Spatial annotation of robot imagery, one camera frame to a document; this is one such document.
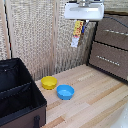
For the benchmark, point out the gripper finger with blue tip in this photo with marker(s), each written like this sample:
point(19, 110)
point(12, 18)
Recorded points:
point(86, 22)

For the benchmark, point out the black fabric storage box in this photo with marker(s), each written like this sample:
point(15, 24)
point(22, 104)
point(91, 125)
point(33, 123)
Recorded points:
point(16, 96)

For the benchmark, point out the yellow bowl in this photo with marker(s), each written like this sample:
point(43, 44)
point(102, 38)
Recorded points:
point(49, 82)

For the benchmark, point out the brown dresser with drawers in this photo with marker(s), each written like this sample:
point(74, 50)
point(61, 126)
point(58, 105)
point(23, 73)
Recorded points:
point(111, 50)

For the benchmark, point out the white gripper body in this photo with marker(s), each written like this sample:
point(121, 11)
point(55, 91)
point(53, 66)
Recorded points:
point(83, 12)

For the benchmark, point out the blue bowl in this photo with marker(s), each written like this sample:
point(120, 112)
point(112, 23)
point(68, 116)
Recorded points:
point(65, 91)

